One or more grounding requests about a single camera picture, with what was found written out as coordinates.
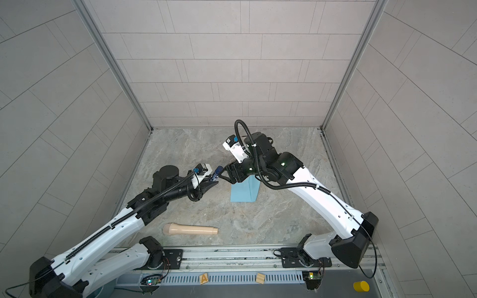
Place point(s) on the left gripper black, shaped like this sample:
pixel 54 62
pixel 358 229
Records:
pixel 199 191

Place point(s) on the aluminium mounting rail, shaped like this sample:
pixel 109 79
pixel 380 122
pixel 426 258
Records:
pixel 246 258

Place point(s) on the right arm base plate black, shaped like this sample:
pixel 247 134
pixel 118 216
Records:
pixel 289 258

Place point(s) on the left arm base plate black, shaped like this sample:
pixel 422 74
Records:
pixel 169 259

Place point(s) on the plain wooden block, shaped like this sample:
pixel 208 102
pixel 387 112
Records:
pixel 260 278

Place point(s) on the teal paper envelope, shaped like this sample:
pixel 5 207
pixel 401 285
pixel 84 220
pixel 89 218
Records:
pixel 246 191

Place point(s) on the circuit board with wires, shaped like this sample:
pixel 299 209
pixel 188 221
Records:
pixel 152 280
pixel 312 279

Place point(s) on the yellow cylinder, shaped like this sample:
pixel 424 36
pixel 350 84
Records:
pixel 361 287

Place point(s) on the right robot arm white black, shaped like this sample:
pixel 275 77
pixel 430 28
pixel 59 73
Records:
pixel 255 156

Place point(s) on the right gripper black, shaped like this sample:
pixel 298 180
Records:
pixel 231 168

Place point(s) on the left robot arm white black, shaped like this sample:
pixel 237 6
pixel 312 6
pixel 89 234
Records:
pixel 83 269

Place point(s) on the grey slotted cable duct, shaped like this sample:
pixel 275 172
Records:
pixel 216 278

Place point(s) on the wooden letter A block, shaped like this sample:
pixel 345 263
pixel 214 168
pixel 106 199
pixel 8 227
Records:
pixel 203 279

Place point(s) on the right circuit board with wires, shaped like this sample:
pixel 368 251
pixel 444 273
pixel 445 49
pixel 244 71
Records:
pixel 312 279

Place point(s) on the left circuit board with wires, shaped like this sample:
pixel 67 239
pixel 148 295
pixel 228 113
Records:
pixel 152 280

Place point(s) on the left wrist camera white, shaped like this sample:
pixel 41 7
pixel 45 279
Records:
pixel 202 172

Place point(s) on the beige plastic toy microphone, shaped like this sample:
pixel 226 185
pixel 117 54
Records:
pixel 176 229

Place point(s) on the blue white glue stick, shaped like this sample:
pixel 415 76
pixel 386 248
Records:
pixel 216 174

